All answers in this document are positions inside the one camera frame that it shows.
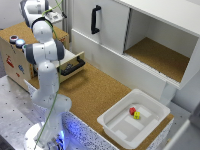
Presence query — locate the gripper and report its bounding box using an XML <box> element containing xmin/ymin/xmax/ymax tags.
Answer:
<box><xmin>43</xmin><ymin>9</ymin><xmax>66</xmax><ymax>25</ymax></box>

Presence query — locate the wooden drawer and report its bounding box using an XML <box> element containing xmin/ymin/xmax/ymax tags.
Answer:
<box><xmin>56</xmin><ymin>49</ymin><xmax>86</xmax><ymax>83</ymax></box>

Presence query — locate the wooden drawer box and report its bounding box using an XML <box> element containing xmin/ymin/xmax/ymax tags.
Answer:
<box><xmin>0</xmin><ymin>21</ymin><xmax>71</xmax><ymax>92</ymax></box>

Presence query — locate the yellow block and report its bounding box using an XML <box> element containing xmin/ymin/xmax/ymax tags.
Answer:
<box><xmin>133</xmin><ymin>111</ymin><xmax>142</xmax><ymax>121</ymax></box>

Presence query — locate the blue button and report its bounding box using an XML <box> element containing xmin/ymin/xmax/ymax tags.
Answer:
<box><xmin>15</xmin><ymin>38</ymin><xmax>26</xmax><ymax>48</ymax></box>

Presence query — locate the red button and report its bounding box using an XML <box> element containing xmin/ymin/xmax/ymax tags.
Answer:
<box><xmin>9</xmin><ymin>34</ymin><xmax>19</xmax><ymax>44</ymax></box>

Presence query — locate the white sliding door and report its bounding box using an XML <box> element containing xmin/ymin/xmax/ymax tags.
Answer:
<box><xmin>72</xmin><ymin>0</ymin><xmax>131</xmax><ymax>56</ymax></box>

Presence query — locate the white cabinet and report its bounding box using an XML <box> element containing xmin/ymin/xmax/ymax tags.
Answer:
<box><xmin>71</xmin><ymin>0</ymin><xmax>200</xmax><ymax>106</ymax></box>

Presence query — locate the white plastic box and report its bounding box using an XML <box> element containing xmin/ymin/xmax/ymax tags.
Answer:
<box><xmin>96</xmin><ymin>88</ymin><xmax>172</xmax><ymax>150</ymax></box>

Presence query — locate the black door handle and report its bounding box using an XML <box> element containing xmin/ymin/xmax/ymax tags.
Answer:
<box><xmin>90</xmin><ymin>4</ymin><xmax>102</xmax><ymax>36</ymax></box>

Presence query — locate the black drawer handle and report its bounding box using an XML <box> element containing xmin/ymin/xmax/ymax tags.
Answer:
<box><xmin>60</xmin><ymin>56</ymin><xmax>86</xmax><ymax>77</ymax></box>

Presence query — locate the green cable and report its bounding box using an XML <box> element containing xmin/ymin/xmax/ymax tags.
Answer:
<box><xmin>33</xmin><ymin>0</ymin><xmax>65</xmax><ymax>150</ymax></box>

